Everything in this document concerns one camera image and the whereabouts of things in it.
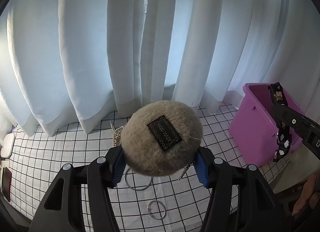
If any black flower hair band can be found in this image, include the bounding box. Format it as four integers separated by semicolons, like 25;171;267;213
268;82;292;163

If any white grid tablecloth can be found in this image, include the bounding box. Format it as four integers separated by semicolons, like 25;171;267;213
4;101;288;232

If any pearl hair claw clip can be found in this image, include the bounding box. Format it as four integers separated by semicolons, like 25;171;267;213
110;121;124;147

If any purple plastic tub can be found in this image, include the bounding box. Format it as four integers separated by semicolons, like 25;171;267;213
229;83;304;166

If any beige fluffy pompom hair tie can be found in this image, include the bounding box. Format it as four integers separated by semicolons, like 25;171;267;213
120;100;203;181

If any dark smartphone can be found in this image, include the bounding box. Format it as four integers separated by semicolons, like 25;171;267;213
2;167;12;202

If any large silver bangle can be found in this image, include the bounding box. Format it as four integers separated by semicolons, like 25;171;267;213
124;168;153;191

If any white curtain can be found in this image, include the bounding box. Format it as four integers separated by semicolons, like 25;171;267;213
1;0;319;136

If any person's right hand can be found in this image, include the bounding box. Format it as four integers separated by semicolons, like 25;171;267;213
292;171;319;216

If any silver bangle with charm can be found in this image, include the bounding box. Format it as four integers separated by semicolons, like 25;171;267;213
147;200;167;220

